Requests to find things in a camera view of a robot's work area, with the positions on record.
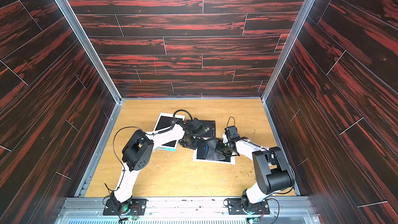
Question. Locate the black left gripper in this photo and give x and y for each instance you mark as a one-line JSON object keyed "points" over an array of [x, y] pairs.
{"points": [[197, 140]]}

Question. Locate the aluminium front rail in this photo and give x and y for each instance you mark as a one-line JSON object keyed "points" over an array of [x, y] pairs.
{"points": [[190, 210]]}

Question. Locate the aluminium frame right post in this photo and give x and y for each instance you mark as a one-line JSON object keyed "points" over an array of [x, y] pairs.
{"points": [[298, 24]]}

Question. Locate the aluminium frame post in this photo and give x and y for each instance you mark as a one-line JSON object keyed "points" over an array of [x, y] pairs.
{"points": [[298, 24], [84, 40]]}

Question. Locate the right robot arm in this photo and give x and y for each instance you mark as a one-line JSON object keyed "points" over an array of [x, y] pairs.
{"points": [[273, 172]]}

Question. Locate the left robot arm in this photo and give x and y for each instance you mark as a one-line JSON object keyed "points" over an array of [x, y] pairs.
{"points": [[138, 150]]}

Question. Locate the aluminium frame left post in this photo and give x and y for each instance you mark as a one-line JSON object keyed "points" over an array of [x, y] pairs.
{"points": [[84, 40]]}

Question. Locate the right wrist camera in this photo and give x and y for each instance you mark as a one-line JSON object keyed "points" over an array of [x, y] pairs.
{"points": [[231, 134]]}

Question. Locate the dark grey wiping cloth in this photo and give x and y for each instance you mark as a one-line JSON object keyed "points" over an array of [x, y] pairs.
{"points": [[214, 149]]}

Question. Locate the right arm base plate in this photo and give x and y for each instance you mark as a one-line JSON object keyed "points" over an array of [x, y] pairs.
{"points": [[239, 206]]}

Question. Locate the white teal drawing tablet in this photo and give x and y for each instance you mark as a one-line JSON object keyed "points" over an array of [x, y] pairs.
{"points": [[164, 124]]}

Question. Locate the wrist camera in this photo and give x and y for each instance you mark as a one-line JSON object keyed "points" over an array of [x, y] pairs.
{"points": [[231, 134], [197, 124]]}

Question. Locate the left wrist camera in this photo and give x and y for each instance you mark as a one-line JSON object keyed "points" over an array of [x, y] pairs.
{"points": [[197, 124]]}

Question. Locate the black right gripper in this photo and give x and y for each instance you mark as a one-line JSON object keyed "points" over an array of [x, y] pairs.
{"points": [[225, 148]]}

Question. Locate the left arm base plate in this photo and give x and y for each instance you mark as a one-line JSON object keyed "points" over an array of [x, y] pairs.
{"points": [[131, 207]]}

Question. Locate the red drawing tablet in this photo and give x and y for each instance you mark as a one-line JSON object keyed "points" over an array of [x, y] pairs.
{"points": [[209, 129]]}

